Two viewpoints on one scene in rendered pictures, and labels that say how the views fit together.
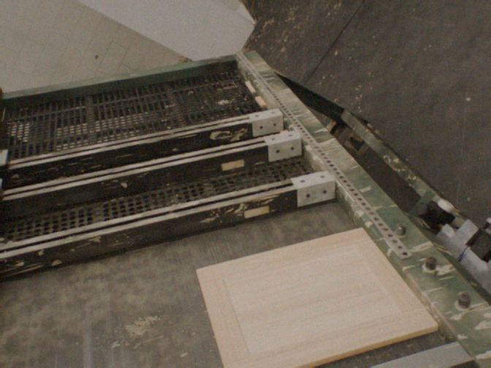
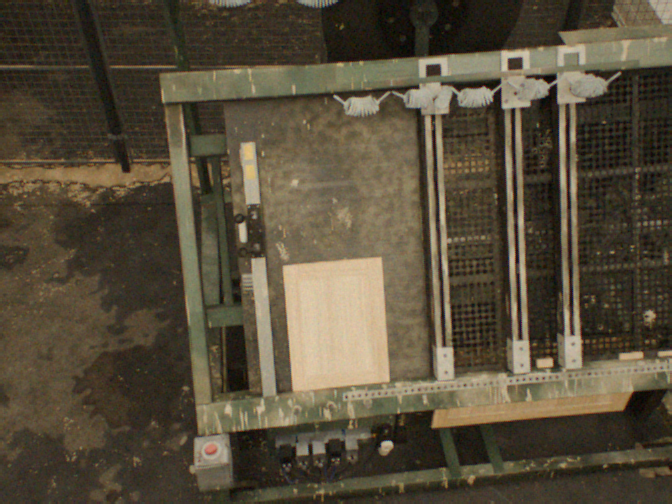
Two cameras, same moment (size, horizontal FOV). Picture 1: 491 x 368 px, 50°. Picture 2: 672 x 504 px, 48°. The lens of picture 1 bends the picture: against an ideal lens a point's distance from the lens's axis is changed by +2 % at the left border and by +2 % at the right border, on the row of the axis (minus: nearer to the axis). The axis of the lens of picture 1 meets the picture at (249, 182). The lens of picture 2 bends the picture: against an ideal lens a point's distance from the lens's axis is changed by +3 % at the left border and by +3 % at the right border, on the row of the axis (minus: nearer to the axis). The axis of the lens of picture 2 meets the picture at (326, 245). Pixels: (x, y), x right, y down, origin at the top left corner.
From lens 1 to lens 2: 189 cm
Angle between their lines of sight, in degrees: 50
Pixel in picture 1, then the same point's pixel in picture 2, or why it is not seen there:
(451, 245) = (355, 431)
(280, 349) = (299, 298)
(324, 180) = (440, 372)
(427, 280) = (321, 400)
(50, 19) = not seen: outside the picture
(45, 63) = not seen: outside the picture
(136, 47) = not seen: outside the picture
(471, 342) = (272, 401)
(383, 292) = (326, 371)
